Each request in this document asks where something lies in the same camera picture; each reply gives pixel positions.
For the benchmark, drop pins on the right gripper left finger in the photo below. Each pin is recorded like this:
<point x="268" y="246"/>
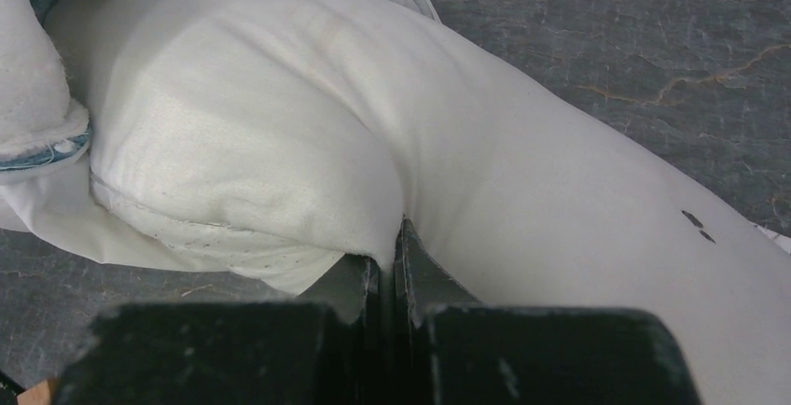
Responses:
<point x="318" y="348"/>

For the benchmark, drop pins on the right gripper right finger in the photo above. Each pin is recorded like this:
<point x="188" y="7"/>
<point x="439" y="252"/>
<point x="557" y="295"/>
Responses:
<point x="452" y="349"/>

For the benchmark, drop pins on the white pillow insert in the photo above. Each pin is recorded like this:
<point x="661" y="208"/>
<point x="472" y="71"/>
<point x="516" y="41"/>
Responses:
<point x="270" y="138"/>

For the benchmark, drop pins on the white pillowcase with blue ruffle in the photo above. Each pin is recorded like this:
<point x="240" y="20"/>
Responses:
<point x="50" y="182"/>

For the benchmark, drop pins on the small orange cube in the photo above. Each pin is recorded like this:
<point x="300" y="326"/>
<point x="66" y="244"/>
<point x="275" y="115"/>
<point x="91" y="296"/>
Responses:
<point x="39" y="394"/>

